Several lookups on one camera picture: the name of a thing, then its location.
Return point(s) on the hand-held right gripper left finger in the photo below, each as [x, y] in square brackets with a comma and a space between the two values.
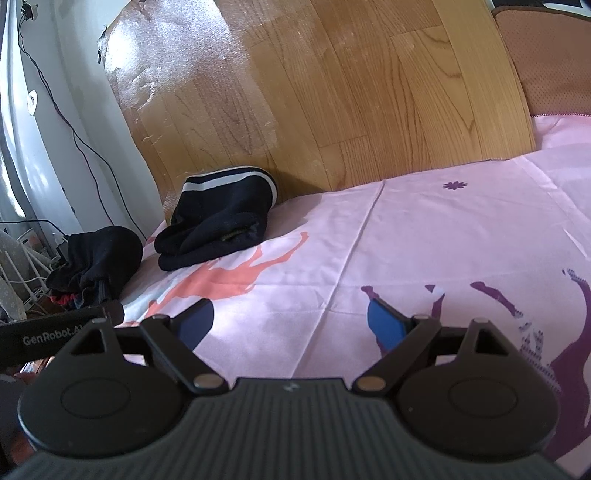
[196, 325]

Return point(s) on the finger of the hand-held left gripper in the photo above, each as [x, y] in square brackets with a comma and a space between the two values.
[113, 312]

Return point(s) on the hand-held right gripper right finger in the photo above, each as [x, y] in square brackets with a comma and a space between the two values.
[388, 325]

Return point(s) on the green and navy knit sweater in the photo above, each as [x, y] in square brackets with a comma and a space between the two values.
[217, 217]

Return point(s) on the black cloth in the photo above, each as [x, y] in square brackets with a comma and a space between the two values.
[101, 258]

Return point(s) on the pink printed bedsheet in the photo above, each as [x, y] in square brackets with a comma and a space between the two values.
[415, 230]

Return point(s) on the wood-pattern board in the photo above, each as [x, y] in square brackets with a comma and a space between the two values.
[346, 92]

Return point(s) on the brown perforated cushion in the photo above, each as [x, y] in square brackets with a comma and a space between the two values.
[554, 60]

